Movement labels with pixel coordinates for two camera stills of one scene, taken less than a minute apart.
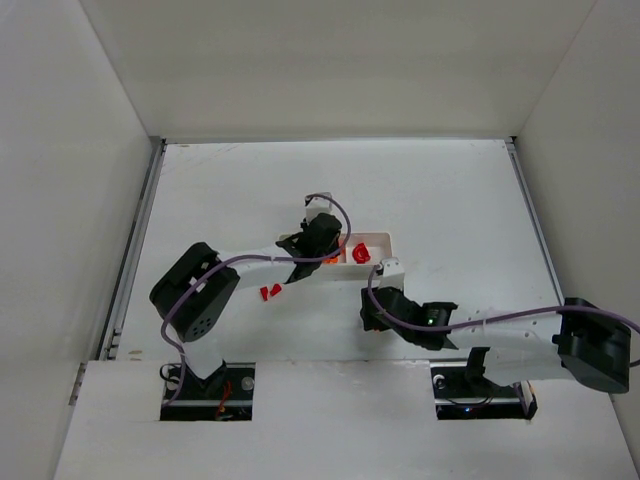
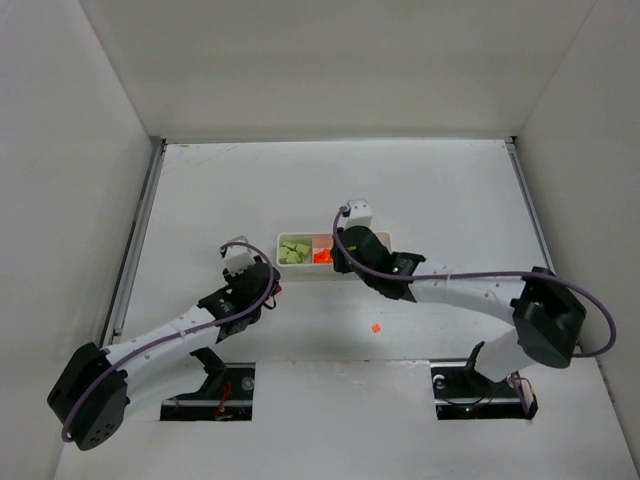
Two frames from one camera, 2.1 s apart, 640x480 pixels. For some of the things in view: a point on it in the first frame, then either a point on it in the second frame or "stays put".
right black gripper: [379, 307] -> [350, 245]
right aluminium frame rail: [525, 187] stays put
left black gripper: [310, 240] -> [258, 278]
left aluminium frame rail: [129, 268] stays put
